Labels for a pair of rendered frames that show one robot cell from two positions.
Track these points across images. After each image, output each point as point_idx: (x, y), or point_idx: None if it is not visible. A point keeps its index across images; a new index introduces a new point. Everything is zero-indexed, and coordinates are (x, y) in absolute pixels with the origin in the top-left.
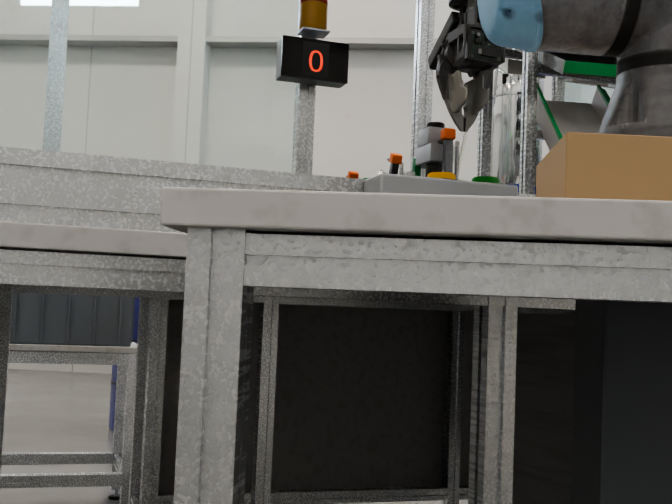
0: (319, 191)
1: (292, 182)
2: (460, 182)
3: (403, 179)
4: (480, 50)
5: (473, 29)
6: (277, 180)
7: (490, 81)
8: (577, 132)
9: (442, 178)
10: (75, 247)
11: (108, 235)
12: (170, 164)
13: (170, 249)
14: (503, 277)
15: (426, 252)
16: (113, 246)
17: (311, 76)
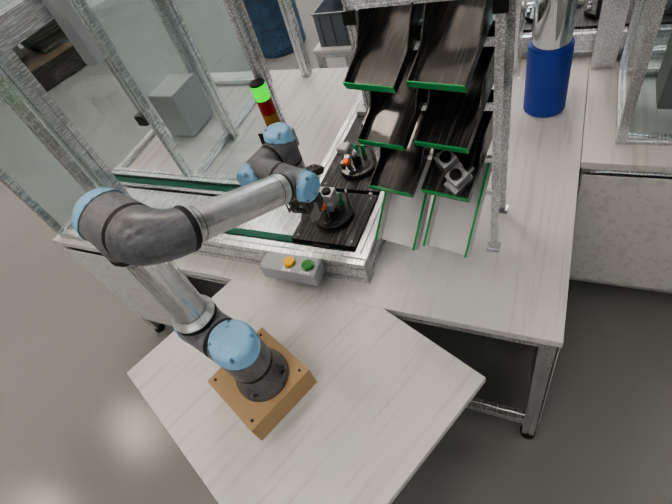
0: (142, 394)
1: (244, 249)
2: (288, 272)
3: (267, 269)
4: (295, 210)
5: (289, 202)
6: (239, 248)
7: (321, 203)
8: (209, 382)
9: (282, 269)
10: (186, 273)
11: (191, 272)
12: (205, 241)
13: (208, 277)
14: None
15: None
16: (194, 274)
17: None
